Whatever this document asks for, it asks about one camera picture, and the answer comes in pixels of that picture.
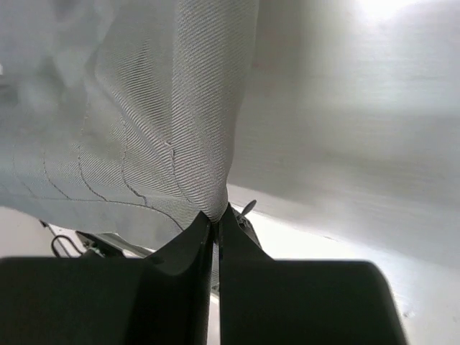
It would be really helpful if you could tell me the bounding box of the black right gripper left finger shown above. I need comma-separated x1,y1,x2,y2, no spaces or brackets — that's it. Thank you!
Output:
1,213,212,344

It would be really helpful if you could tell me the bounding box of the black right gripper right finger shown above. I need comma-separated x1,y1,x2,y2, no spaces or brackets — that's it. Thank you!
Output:
218,208,406,344

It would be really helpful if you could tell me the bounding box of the grey pleated skirt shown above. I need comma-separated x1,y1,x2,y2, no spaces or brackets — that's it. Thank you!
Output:
1,1,459,266

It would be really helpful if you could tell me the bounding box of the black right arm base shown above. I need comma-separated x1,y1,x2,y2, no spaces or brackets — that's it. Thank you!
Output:
40,220,155,258

